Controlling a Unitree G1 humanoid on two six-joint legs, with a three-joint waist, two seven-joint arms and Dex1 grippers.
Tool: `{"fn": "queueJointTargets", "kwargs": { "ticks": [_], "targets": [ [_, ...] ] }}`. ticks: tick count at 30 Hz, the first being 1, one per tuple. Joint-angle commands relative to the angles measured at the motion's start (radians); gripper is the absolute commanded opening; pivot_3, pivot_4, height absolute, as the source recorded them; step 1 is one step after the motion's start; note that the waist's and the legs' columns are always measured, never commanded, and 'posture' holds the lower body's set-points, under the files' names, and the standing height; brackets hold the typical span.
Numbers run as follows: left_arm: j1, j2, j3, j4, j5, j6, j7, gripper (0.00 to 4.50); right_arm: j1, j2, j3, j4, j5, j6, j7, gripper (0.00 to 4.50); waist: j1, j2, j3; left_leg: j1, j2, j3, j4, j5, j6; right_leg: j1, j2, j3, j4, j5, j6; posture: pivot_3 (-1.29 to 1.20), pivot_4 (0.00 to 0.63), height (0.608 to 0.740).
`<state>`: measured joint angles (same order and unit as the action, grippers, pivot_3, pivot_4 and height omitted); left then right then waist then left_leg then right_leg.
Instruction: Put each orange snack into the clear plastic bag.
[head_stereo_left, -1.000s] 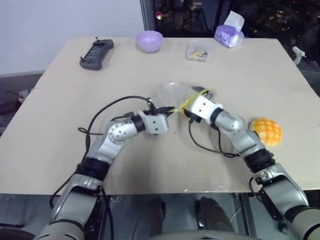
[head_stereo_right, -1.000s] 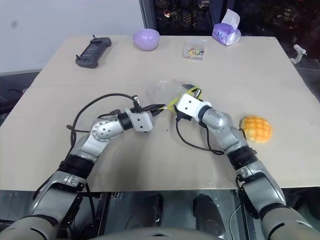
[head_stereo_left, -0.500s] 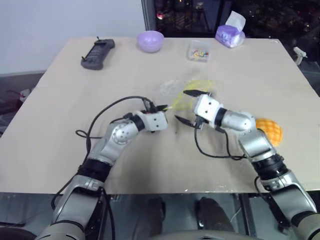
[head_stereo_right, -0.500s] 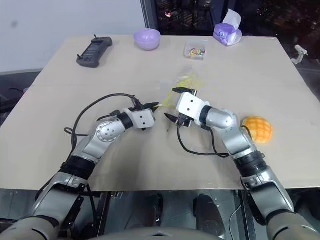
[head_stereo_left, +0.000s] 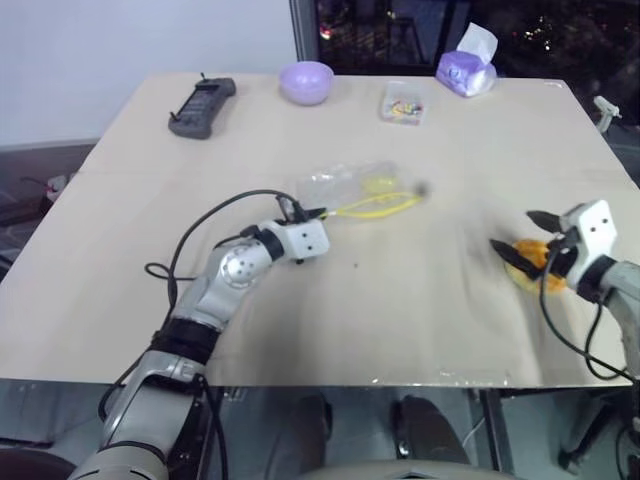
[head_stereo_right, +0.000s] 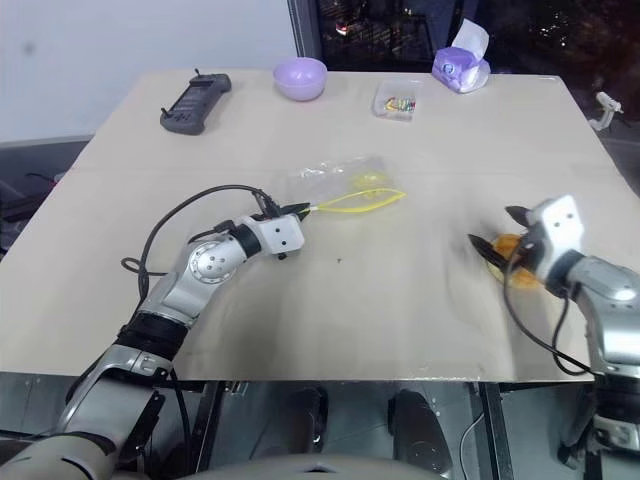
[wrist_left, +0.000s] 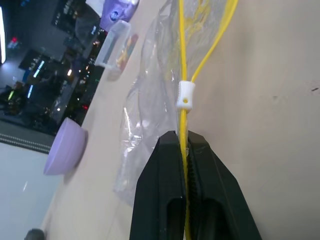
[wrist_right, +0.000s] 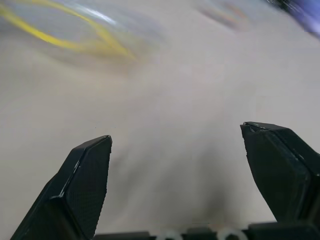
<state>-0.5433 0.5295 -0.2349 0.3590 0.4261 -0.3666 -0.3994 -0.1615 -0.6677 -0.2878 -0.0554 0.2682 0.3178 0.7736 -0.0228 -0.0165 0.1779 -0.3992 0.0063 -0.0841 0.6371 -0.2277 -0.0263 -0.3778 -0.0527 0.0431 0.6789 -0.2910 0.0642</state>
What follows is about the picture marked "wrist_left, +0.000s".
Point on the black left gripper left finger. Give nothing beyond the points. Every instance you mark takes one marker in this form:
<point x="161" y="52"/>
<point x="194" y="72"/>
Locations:
<point x="160" y="190"/>

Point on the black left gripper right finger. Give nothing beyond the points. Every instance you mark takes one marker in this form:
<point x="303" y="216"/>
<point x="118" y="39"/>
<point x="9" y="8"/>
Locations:
<point x="217" y="192"/>

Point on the purple snack pouch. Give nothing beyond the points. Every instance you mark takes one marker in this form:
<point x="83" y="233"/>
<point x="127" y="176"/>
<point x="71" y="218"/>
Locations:
<point x="117" y="13"/>

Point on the lilac plastic bowl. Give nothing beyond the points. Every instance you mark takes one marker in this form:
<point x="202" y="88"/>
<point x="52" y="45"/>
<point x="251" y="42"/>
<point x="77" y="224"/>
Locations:
<point x="66" y="148"/>

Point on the grey round object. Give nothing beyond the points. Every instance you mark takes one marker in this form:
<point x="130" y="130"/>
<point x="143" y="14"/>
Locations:
<point x="35" y="235"/>

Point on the clear plastic rectangular container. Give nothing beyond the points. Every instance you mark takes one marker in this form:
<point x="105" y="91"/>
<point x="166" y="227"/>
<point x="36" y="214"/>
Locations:
<point x="112" y="46"/>

